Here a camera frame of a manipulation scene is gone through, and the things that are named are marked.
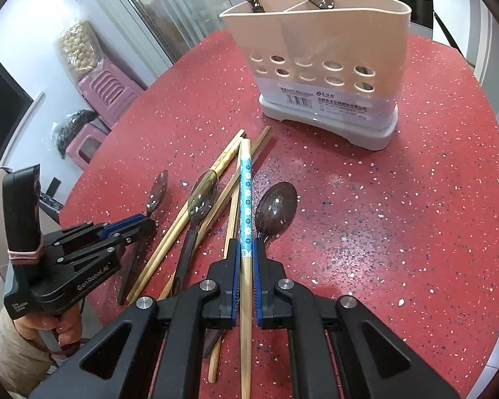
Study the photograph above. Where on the stack of pink plastic stools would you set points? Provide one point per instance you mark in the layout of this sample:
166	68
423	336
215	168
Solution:
108	91

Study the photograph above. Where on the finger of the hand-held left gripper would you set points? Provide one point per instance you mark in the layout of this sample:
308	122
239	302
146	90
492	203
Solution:
129	223
108	249

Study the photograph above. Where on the person's left hand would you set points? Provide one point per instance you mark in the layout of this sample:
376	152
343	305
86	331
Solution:
62	332

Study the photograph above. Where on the large dark translucent spoon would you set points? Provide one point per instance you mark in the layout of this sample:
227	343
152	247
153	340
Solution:
276	210

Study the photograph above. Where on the small dark translucent spoon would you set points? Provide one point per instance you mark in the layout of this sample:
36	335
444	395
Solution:
158	191

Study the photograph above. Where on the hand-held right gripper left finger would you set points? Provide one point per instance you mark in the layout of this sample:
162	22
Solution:
234	276

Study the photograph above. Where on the beige plastic utensil holder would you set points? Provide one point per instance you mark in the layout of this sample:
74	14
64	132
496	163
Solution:
316	37

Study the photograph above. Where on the dark television screen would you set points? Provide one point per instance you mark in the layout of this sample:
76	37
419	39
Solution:
0	108

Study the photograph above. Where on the printed wooden chopstick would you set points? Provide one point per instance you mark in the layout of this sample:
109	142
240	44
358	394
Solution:
226	156

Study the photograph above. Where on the blue floral chopstick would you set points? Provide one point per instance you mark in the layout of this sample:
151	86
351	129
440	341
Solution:
245	199

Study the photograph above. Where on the black plastic bag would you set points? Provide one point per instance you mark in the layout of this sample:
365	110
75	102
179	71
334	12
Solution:
72	129

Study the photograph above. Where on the glass sliding door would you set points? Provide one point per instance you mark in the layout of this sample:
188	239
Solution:
170	8

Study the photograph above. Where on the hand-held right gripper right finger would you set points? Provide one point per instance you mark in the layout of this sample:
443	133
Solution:
258	282

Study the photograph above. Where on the pink elastic hair band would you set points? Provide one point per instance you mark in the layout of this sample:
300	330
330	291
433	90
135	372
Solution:
25	254

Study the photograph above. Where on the person's left forearm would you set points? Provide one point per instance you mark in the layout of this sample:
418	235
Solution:
16	361

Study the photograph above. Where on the pink plastic stool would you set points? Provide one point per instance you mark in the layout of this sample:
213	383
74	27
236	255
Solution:
83	145

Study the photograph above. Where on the clear bag of nuts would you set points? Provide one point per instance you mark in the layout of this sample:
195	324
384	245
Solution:
78	50

